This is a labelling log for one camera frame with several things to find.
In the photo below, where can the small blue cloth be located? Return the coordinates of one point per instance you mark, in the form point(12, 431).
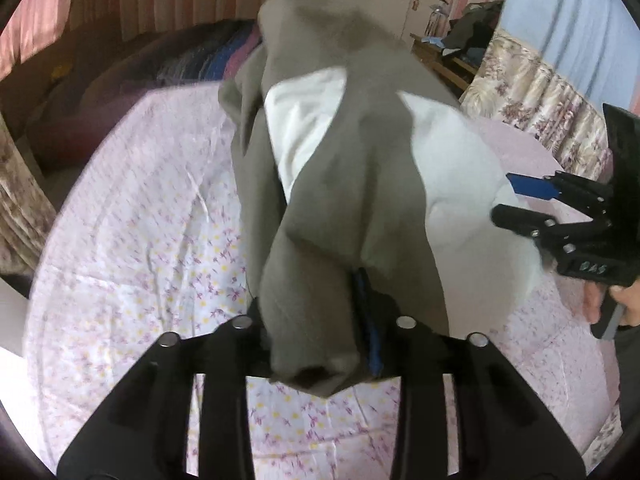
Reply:
point(432, 41)

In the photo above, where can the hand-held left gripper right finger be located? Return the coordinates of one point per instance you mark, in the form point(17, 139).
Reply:
point(374, 355)

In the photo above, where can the person's right forearm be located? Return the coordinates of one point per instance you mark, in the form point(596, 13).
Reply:
point(631, 375)

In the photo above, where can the wooden side table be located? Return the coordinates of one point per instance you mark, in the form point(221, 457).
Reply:
point(445, 67)

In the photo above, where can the striped blanket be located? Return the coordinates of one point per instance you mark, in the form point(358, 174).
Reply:
point(210, 55)

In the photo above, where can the person's right hand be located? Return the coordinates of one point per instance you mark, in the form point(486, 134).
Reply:
point(632, 305)

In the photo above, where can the pink floral bed sheet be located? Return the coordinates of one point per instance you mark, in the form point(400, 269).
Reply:
point(140, 240)

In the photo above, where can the pink window curtain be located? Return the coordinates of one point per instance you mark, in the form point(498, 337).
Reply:
point(35, 20)

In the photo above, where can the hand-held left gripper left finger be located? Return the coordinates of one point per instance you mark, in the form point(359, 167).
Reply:
point(230, 360)

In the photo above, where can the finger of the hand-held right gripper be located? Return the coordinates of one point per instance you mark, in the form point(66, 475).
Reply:
point(520, 221)
point(530, 186)

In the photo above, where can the pile of dark clothes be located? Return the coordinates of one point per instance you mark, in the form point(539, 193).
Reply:
point(470, 25)

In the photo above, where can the small yellow toy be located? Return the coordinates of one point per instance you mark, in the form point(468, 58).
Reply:
point(60, 70)

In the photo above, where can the grey and white jacket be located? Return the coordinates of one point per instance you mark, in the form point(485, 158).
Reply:
point(340, 185)

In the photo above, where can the blue floral curtain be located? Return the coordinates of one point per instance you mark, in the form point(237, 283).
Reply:
point(20, 200)
point(550, 20)

